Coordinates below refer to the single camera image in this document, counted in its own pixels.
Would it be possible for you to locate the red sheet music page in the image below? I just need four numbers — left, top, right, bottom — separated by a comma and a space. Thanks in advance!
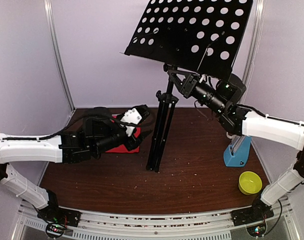
96, 114, 137, 153

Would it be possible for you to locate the black music stand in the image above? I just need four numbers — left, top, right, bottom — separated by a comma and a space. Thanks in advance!
125, 0, 253, 172

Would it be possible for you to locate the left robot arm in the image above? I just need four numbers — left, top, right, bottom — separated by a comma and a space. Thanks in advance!
0, 104, 151, 222

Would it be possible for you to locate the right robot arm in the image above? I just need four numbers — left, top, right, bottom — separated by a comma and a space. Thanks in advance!
167, 69, 304, 221

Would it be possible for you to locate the blue metronome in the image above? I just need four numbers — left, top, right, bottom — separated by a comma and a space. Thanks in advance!
223, 136, 252, 168

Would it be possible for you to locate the yellow-green bowl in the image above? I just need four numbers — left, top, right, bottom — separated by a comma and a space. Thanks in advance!
238, 171, 262, 196

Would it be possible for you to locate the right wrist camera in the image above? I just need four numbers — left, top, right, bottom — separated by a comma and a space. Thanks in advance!
199, 74, 210, 84

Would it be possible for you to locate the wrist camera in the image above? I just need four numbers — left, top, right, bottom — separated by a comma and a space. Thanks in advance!
199, 74, 210, 84
117, 104, 150, 125

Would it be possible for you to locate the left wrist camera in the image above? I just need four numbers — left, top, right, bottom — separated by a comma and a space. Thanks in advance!
117, 104, 150, 125

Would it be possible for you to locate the right aluminium frame post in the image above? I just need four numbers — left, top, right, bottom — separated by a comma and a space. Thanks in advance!
235, 0, 264, 110

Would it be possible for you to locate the aluminium frame post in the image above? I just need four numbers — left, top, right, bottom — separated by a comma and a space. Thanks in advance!
235, 0, 264, 110
44, 0, 75, 111

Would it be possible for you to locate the left aluminium frame post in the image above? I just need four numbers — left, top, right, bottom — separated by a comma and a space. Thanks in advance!
44, 0, 75, 111

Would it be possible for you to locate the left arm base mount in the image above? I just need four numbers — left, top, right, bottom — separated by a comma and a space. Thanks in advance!
35, 207, 81, 240

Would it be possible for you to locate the front aluminium rail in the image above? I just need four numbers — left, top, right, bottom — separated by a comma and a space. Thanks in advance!
11, 198, 300, 240

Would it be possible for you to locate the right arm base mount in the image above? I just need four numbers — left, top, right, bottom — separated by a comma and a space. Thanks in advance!
231, 206, 274, 238

